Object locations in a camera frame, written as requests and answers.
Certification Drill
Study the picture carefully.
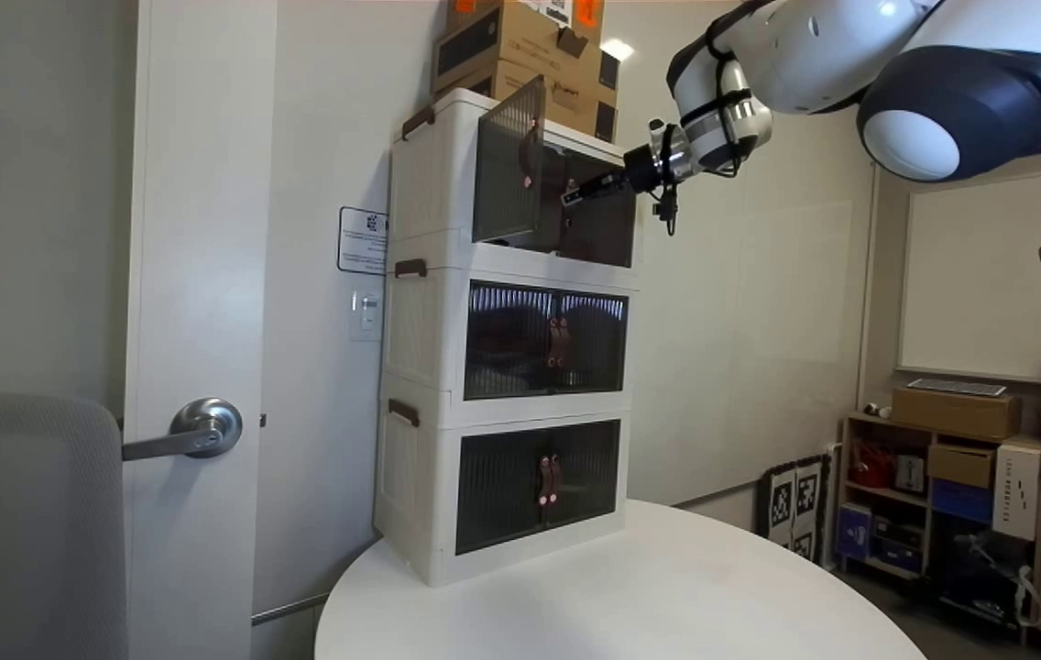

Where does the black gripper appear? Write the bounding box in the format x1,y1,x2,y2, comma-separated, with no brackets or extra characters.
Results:
570,142,660,208

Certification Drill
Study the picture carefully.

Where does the white three-tier cabinet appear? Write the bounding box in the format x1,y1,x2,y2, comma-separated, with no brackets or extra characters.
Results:
369,84,644,586

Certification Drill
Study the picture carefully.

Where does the large brown cardboard box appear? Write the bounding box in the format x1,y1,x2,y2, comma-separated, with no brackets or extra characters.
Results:
424,0,623,142

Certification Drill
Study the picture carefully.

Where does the black white fiducial tag board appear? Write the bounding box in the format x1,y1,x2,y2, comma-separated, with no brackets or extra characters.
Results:
756,452,836,564

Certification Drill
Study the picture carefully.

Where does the white whiteboard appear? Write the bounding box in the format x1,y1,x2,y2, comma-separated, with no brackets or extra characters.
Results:
897,157,1041,388

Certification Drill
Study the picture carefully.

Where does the red shelf item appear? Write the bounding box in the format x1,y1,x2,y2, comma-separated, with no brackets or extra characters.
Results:
852,436,897,491

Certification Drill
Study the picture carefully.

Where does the white room door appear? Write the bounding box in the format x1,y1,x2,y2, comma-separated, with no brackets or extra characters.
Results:
120,0,284,660

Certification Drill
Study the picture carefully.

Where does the flat brown cardboard box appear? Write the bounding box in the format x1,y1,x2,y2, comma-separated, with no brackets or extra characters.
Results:
886,377,1023,443

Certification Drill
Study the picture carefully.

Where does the small blue box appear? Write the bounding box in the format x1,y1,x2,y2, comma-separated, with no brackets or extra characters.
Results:
840,503,881,560

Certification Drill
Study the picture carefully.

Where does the small brown cardboard box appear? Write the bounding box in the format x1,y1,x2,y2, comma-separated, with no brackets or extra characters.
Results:
926,436,998,491

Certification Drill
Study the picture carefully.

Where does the blue storage bin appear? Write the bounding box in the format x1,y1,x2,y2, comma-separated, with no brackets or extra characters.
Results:
926,476,998,527

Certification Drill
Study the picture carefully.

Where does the wooden shelf unit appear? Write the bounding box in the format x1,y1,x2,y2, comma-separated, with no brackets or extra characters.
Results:
836,409,1041,655

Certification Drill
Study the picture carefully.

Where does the tall white box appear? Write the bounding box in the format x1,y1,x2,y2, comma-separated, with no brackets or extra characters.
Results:
989,436,1041,543

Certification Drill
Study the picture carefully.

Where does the grey-backed black office chair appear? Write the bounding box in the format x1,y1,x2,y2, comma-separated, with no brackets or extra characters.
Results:
0,384,133,660

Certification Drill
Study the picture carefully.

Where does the small white wall sign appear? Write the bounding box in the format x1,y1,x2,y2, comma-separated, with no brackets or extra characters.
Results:
332,202,394,277

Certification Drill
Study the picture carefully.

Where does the white light switch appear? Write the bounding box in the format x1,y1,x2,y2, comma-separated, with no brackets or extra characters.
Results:
346,287,386,343

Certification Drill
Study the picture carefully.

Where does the silver door lever handle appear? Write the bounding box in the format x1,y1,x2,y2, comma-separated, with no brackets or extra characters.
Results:
117,393,249,465

